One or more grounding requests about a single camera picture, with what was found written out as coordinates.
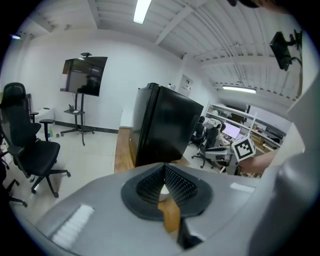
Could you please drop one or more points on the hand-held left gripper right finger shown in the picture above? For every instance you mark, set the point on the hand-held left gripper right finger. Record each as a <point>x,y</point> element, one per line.
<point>220,212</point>

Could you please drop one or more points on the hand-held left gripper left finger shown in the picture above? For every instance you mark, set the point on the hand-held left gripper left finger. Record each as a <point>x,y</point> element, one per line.
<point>100,212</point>

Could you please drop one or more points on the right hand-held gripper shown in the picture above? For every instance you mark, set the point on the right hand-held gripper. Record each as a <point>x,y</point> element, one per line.
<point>243,148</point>

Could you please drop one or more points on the black monitor on arm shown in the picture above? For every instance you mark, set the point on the black monitor on arm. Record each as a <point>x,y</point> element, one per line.
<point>281,51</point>

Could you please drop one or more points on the person's right forearm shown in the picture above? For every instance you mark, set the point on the person's right forearm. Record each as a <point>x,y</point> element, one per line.
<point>257,162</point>

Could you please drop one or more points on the lit computer monitor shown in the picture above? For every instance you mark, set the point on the lit computer monitor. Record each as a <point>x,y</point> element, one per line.
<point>231,131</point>

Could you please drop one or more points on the white storage shelving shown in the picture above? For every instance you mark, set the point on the white storage shelving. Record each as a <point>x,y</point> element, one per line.
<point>260,132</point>

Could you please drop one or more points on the grey office chair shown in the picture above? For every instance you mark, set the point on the grey office chair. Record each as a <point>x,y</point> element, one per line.
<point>208,147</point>

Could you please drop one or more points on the long ceiling light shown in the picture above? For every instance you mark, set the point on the long ceiling light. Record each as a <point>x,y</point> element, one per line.
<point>142,11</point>
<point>239,89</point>

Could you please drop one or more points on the person's grey shirt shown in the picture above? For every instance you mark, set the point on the person's grey shirt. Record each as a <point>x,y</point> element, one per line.
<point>287,200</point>

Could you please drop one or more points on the black mini fridge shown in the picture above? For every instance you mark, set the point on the black mini fridge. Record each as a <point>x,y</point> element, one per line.
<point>162,125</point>

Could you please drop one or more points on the black chair base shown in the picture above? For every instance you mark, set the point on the black chair base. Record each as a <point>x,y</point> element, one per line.
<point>12,192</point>

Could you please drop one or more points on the black office chair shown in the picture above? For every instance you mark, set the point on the black office chair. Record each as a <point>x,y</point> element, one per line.
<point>30,150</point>

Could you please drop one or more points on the green bottle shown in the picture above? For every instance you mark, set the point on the green bottle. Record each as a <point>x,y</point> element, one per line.
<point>50,131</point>

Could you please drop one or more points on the black wheeled television stand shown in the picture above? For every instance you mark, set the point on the black wheeled television stand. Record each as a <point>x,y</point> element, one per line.
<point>78,117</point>

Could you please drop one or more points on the white box appliance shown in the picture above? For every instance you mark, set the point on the white box appliance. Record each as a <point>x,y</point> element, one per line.
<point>46,113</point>

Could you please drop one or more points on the black television screen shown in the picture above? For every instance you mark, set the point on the black television screen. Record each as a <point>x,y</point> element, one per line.
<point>83,76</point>

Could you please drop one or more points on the white wall sign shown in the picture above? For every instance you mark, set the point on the white wall sign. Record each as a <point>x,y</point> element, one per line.
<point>187,83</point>

